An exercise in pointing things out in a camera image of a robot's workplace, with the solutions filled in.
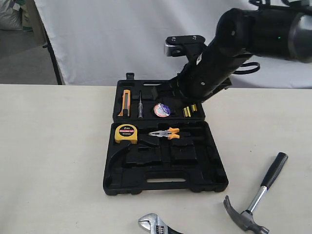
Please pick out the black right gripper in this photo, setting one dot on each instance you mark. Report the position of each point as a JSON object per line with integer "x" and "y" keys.
{"x": 201, "y": 76}

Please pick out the blue electrical tape roll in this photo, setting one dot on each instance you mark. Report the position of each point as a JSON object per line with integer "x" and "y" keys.
{"x": 161, "y": 110}

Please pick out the claw hammer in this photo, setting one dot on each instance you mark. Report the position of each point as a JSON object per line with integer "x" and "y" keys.
{"x": 245, "y": 220}

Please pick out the adjustable wrench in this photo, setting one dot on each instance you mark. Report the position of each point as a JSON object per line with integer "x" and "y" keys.
{"x": 155, "y": 225}

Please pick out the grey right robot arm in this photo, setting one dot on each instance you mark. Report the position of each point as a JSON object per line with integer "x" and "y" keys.
{"x": 278, "y": 32}

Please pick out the black plastic tool case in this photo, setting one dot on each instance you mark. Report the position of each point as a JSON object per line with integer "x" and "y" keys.
{"x": 156, "y": 163}

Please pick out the yellow black screwdriver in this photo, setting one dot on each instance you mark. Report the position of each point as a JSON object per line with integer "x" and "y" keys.
{"x": 194, "y": 108}
{"x": 187, "y": 112}

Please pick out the clear tester screwdriver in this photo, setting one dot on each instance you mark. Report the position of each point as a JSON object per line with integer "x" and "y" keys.
{"x": 140, "y": 106}

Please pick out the orange utility knife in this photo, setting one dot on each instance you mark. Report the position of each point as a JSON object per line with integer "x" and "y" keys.
{"x": 126, "y": 103}

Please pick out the yellow tape measure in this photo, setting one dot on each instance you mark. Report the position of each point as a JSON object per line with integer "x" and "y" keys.
{"x": 126, "y": 132}

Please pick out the white backdrop cloth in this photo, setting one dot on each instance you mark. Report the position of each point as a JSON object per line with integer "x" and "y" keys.
{"x": 96, "y": 42}

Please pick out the black backdrop stand pole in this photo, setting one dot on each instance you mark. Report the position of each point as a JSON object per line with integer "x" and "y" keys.
{"x": 52, "y": 56}

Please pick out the wooden cabinet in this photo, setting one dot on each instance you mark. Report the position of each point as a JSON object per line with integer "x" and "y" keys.
{"x": 36, "y": 22}

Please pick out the white sack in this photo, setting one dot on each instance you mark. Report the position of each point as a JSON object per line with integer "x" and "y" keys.
{"x": 10, "y": 15}

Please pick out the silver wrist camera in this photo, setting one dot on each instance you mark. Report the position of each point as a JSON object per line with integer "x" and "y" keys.
{"x": 187, "y": 45}

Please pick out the orange handled pliers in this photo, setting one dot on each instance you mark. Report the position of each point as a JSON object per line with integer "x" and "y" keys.
{"x": 171, "y": 133}

